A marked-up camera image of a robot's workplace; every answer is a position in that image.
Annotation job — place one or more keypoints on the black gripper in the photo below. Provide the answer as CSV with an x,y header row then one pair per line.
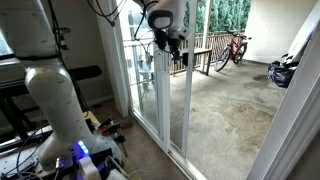
x,y
166,41

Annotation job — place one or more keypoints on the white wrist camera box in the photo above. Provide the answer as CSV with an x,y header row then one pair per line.
x,y
183,33

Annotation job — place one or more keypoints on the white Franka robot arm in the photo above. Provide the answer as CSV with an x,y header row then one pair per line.
x,y
53,93

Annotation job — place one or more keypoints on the black bag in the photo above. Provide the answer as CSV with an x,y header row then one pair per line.
x,y
280,75

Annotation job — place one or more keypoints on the wooden balcony railing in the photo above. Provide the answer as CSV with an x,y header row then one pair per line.
x,y
208,38

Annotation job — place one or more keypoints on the black tripod mount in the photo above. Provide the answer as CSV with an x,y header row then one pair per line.
x,y
63,36

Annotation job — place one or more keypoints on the black padded bench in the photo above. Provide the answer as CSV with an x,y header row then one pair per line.
x,y
86,71

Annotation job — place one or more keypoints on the round patio table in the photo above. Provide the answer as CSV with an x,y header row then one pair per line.
x,y
146,71

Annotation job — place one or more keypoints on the white plastic box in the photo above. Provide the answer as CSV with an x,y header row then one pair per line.
x,y
116,174
88,168

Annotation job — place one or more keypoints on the white patio post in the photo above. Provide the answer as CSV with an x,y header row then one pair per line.
x,y
206,20

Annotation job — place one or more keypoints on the wooden patio bench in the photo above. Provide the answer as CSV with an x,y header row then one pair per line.
x,y
203,50

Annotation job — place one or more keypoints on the white surfboard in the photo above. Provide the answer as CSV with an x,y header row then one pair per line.
x,y
305,36

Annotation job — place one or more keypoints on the grey robot mounting table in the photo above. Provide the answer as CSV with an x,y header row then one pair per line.
x,y
8,165

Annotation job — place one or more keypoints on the grey screen door frame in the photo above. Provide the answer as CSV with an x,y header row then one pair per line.
x,y
188,100

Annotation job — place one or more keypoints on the red black bar clamp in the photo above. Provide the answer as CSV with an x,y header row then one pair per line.
x,y
106,122
115,131

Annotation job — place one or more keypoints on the red bicycle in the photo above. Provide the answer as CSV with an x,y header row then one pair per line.
x,y
235,46

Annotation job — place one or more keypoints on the small potted plant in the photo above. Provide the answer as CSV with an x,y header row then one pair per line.
x,y
149,58

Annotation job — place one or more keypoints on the green hedge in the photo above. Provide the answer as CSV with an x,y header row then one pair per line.
x,y
230,13

